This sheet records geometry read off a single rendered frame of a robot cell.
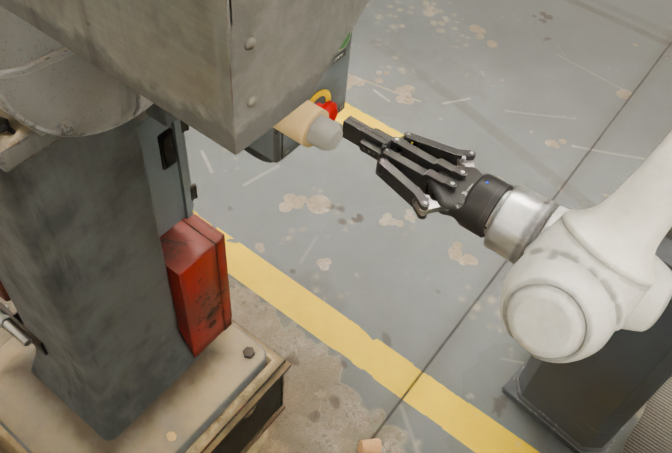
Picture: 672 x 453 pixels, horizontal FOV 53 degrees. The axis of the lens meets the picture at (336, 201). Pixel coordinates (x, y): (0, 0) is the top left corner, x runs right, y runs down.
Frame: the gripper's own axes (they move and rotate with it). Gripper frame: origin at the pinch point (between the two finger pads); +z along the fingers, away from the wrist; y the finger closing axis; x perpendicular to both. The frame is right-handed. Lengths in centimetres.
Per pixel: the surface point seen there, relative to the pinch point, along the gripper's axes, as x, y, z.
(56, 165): 0.5, -30.1, 25.7
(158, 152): -12.5, -12.6, 28.9
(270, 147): -2.5, -8.0, 10.1
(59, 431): -68, -43, 33
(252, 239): -97, 32, 52
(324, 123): 28.7, -27.2, -12.2
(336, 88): 0.9, 4.6, 8.6
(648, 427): -97, 51, -63
